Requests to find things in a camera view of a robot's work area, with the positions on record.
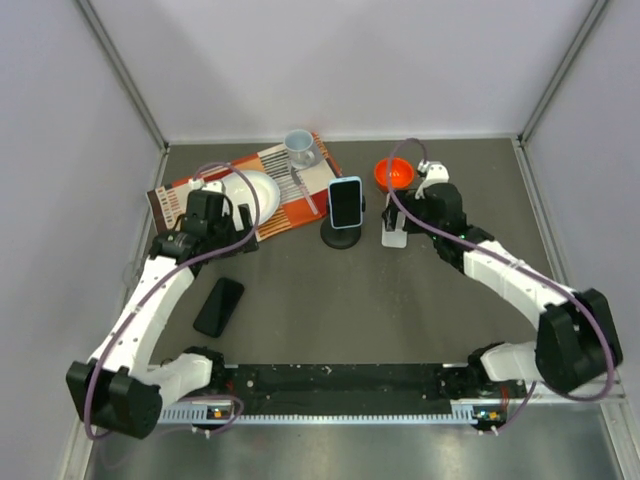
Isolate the patterned orange placemat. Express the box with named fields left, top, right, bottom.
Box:
left=147, top=134, right=341, bottom=241

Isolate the light blue mug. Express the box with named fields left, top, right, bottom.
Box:
left=284, top=129, right=316, bottom=170

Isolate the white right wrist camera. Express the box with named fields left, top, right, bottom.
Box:
left=414, top=159, right=449, bottom=199

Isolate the black round-base phone stand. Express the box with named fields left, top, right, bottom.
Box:
left=320, top=195, right=366, bottom=250

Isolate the knife with pink handle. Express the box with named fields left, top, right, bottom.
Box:
left=290, top=166, right=319, bottom=215

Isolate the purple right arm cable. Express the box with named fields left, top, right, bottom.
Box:
left=386, top=137, right=617, bottom=402

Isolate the orange plastic bowl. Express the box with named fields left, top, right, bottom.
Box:
left=373, top=157, right=415, bottom=192

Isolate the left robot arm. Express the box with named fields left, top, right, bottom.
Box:
left=66, top=190, right=260, bottom=440

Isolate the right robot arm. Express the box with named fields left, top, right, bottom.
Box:
left=382, top=183, right=623, bottom=396

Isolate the clear drinking glass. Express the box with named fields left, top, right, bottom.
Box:
left=122, top=259, right=143, bottom=288

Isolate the white plastic phone stand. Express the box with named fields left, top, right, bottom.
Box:
left=381, top=220, right=408, bottom=249

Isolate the light blue smartphone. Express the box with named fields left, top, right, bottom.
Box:
left=328, top=176, right=364, bottom=230

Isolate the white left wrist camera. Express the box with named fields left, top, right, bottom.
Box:
left=188, top=178, right=226, bottom=195

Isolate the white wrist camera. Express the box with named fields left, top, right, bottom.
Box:
left=188, top=178, right=226, bottom=195
left=414, top=159, right=449, bottom=199

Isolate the black smartphone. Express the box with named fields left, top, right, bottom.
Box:
left=193, top=277, right=245, bottom=338

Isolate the grey slotted cable duct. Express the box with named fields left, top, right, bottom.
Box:
left=158, top=403, right=503, bottom=426

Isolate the white plate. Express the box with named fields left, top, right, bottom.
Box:
left=222, top=170, right=280, bottom=226

